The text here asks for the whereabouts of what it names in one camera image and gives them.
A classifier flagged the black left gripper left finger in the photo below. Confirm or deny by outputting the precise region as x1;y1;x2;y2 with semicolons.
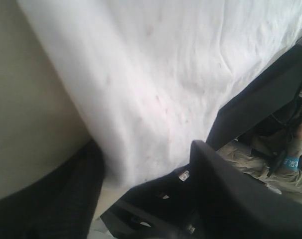
0;140;105;239

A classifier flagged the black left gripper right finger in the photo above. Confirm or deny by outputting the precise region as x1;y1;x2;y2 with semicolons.
101;140;302;239

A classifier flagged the white t-shirt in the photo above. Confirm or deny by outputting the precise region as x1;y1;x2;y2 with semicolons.
18;0;302;188

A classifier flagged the dark table edge panel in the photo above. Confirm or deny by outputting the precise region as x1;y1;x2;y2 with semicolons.
206;43;302;150

